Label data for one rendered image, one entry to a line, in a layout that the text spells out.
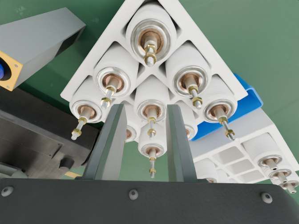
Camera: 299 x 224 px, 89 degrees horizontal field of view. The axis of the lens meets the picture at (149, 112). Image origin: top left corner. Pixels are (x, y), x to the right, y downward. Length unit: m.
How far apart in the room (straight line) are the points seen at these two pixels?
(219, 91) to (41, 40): 0.40
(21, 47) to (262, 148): 0.70
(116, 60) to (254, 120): 0.53
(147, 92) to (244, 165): 0.65
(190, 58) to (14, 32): 0.33
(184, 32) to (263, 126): 0.43
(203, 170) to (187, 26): 0.53
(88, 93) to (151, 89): 0.16
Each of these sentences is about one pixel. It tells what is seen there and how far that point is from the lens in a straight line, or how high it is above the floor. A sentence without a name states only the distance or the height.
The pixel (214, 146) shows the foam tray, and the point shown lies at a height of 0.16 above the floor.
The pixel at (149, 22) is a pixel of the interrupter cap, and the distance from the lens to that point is 0.30.
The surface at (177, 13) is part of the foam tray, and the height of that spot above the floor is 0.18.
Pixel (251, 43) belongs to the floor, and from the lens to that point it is 0.66.
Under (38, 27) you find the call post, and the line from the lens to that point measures 0.44.
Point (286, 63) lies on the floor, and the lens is 0.77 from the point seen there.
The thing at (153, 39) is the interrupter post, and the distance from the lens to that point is 0.29.
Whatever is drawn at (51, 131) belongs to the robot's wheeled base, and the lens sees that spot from 0.68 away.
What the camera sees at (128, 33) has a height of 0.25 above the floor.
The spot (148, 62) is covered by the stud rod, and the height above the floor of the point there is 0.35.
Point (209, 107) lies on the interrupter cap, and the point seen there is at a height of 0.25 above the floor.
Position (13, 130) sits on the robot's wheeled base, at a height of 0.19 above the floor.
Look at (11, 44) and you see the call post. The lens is 0.36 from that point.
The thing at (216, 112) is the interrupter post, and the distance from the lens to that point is 0.41.
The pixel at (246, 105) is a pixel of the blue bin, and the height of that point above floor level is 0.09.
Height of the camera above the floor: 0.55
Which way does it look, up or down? 50 degrees down
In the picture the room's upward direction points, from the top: 178 degrees counter-clockwise
